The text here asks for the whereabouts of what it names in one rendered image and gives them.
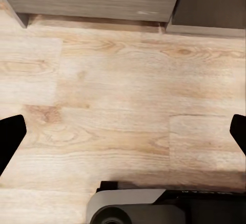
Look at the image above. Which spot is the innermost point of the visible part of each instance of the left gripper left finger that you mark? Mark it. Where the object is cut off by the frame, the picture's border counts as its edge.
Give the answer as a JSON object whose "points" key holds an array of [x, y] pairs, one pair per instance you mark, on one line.
{"points": [[12, 131]]}

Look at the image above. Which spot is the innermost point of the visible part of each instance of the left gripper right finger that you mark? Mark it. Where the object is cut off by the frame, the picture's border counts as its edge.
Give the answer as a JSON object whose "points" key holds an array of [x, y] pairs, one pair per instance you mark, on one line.
{"points": [[238, 130]]}

